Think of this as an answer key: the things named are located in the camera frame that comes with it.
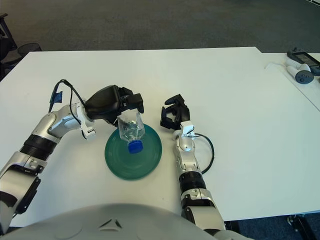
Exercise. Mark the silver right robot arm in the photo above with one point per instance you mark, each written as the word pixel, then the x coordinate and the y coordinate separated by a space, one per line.
pixel 186 147

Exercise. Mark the white controller with grey end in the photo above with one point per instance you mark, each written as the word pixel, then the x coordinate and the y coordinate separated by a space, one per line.
pixel 303 77

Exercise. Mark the dark chair base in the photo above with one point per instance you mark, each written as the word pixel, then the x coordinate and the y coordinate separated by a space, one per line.
pixel 300 225

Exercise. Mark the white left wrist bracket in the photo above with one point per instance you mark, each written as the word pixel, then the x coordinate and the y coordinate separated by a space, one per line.
pixel 86 130

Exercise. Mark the silver robot torso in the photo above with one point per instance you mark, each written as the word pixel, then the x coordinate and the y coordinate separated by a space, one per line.
pixel 125 225

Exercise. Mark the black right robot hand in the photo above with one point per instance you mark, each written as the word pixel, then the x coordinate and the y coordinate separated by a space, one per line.
pixel 183 112

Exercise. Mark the clear bottle with blue cap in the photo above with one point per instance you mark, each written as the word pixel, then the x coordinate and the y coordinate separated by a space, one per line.
pixel 131 130

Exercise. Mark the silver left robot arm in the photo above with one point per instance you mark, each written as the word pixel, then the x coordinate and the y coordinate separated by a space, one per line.
pixel 42 130

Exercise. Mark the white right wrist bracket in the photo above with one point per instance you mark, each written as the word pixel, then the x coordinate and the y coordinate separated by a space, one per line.
pixel 187 128

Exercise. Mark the green round plate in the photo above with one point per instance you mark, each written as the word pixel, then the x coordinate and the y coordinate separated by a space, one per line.
pixel 150 157

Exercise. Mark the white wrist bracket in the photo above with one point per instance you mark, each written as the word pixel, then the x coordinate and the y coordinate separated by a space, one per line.
pixel 86 130
pixel 187 128

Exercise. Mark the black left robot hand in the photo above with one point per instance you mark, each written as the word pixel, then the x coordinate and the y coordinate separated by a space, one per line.
pixel 105 102

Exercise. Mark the black office chair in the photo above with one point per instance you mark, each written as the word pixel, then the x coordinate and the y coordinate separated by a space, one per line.
pixel 6 47

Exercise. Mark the black mesh wastebasket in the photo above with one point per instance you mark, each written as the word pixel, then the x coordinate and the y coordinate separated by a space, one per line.
pixel 28 50

